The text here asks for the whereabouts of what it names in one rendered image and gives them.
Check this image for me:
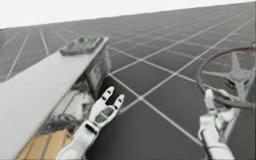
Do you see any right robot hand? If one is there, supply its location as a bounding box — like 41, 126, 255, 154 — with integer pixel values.
197, 88, 241, 142

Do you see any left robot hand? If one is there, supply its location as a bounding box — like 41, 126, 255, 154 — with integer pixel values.
88, 85, 126, 130

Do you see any dark steering wheel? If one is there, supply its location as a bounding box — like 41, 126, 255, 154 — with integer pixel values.
196, 46, 256, 111

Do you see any grey mesh tray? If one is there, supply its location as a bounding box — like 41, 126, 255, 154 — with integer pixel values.
59, 35, 105, 57

